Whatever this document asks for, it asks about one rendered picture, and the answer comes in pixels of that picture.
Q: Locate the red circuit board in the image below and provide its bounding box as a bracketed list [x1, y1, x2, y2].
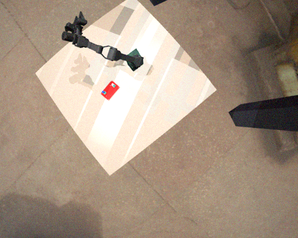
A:
[101, 80, 120, 100]

